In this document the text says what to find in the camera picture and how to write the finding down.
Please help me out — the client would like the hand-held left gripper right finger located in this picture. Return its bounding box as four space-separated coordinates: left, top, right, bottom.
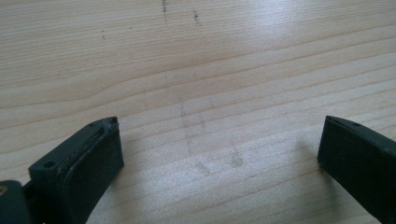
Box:
317 115 396 224

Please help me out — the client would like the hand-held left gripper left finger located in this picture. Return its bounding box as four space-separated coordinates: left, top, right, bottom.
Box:
21 116 125 224

